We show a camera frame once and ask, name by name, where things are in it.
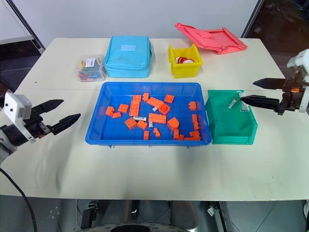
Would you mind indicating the yellow plastic bin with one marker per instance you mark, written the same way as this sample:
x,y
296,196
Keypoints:
x,y
186,68

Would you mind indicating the orange roof-shaped block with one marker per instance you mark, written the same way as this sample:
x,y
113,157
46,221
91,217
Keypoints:
x,y
173,123

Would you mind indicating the blue plastic tray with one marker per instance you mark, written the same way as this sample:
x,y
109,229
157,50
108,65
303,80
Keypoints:
x,y
120,135

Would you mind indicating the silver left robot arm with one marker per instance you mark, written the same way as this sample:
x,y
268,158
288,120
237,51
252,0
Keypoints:
x,y
5,147

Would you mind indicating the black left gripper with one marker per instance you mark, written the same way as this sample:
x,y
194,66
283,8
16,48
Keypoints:
x,y
36,125

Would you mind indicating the square orange block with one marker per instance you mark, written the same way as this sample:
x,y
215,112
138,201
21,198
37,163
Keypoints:
x,y
130,123
195,135
123,108
169,98
142,124

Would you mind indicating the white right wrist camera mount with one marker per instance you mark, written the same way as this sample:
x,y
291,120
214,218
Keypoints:
x,y
300,60

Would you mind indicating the pink plastic lid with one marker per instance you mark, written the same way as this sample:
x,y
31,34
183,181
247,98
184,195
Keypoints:
x,y
217,39

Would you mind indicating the white round chip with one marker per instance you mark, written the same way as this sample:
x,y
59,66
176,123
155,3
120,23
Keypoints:
x,y
187,61

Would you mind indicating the red round chip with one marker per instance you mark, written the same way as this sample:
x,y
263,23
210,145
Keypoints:
x,y
179,59

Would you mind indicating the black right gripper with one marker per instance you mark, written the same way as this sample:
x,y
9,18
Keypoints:
x,y
289,102

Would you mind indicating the light blue fabric bag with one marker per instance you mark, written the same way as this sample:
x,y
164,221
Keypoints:
x,y
129,58

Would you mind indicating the green plastic bin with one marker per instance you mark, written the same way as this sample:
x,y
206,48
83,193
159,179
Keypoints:
x,y
229,125

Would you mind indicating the small orange block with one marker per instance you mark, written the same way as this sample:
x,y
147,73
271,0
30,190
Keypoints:
x,y
192,105
157,133
116,115
196,126
188,139
109,110
146,135
146,97
176,134
181,137
194,118

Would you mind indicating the grey metal table leg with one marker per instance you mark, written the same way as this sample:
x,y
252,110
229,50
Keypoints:
x,y
223,217

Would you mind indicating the clear box of colourful items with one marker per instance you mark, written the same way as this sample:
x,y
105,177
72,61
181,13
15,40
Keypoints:
x,y
93,70

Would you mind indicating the long orange block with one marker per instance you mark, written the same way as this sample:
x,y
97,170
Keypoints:
x,y
158,104
135,106
157,118

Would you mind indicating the grey metal diagonal bar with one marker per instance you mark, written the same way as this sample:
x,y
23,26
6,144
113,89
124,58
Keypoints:
x,y
252,18
26,23

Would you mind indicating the clear plastic label holder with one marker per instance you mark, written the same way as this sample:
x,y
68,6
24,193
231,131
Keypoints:
x,y
244,106

